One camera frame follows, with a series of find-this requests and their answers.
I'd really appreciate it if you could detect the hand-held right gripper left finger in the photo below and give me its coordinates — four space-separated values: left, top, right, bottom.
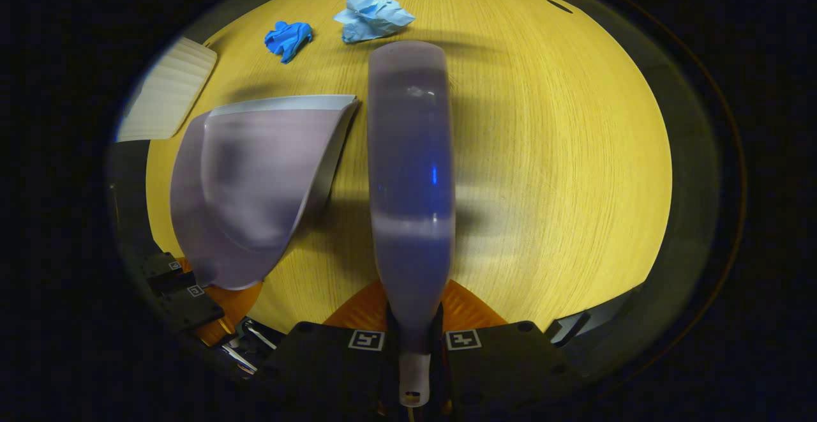
264 280 403 413

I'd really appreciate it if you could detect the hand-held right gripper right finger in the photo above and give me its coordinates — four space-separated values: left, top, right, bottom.
430 278 583 414

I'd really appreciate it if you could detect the pink dustpan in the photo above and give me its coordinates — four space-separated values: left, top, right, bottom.
170 94 361 291

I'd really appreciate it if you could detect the white garbage bin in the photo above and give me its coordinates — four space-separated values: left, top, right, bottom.
116 36 218 142

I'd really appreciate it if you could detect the small pink broom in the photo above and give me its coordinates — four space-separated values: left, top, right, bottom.
367 40 456 408

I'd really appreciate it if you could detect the dark blue paper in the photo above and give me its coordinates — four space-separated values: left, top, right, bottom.
264 20 314 64

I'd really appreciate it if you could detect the light blue paper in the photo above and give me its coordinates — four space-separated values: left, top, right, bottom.
333 0 416 44

